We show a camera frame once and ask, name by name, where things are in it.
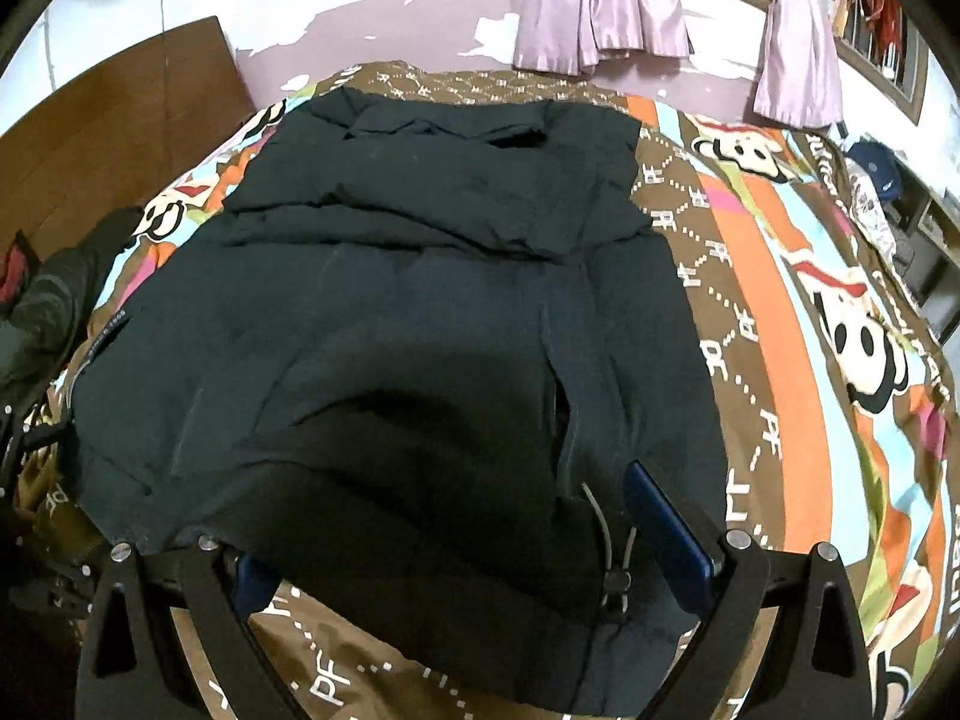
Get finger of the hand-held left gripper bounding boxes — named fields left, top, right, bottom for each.
left=0, top=406, right=77, bottom=466

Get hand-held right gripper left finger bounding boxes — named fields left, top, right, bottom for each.
left=75, top=532, right=302, bottom=720

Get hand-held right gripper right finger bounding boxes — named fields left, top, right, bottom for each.
left=625, top=459, right=875, bottom=720

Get black padded jacket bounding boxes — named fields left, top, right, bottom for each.
left=71, top=86, right=730, bottom=718

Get pile of dark clothes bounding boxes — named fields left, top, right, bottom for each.
left=0, top=206, right=145, bottom=421

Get brown cartoon printed blanket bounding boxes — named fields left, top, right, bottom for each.
left=15, top=60, right=960, bottom=720

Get wooden headboard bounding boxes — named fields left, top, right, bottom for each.
left=0, top=15, right=257, bottom=316

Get floral patterned cloth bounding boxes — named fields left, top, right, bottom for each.
left=851, top=165, right=920, bottom=265

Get light wooden shelf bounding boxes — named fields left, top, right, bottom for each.
left=892, top=165, right=960, bottom=302

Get navy blue cap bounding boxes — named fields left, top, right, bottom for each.
left=844, top=136, right=910, bottom=200

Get narrow pink curtain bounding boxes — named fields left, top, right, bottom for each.
left=752, top=0, right=845, bottom=128

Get wooden barred window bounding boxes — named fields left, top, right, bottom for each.
left=469, top=0, right=931, bottom=125

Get wide pink curtain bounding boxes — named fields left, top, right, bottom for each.
left=511, top=0, right=695, bottom=77

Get red hanging garment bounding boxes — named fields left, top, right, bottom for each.
left=859, top=0, right=906, bottom=55

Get dark wall cable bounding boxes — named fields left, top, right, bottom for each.
left=159, top=0, right=173, bottom=132

